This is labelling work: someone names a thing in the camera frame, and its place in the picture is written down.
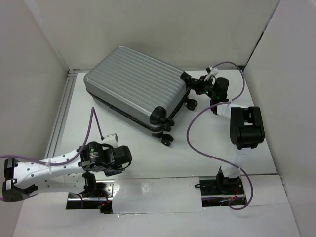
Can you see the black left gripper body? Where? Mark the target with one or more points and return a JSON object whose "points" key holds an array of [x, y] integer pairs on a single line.
{"points": [[113, 169]]}

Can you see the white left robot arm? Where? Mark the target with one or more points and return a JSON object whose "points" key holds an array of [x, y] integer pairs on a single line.
{"points": [[72, 172]]}

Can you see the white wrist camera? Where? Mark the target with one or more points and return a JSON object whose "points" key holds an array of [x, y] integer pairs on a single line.
{"points": [[111, 139], [211, 72]]}

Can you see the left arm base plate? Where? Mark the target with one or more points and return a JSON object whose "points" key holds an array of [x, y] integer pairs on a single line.
{"points": [[99, 199]]}

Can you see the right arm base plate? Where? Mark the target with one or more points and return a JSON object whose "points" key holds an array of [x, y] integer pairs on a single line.
{"points": [[214, 195]]}

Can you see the dark grey hardshell suitcase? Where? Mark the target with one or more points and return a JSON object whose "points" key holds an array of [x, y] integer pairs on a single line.
{"points": [[141, 88]]}

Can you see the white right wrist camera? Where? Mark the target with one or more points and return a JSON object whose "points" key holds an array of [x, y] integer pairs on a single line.
{"points": [[211, 72]]}

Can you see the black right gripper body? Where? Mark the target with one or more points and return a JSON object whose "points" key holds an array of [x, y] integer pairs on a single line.
{"points": [[207, 87]]}

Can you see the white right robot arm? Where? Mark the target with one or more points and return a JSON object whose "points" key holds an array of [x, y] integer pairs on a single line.
{"points": [[246, 126]]}

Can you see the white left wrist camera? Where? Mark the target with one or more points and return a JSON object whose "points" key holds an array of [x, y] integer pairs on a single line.
{"points": [[111, 139]]}

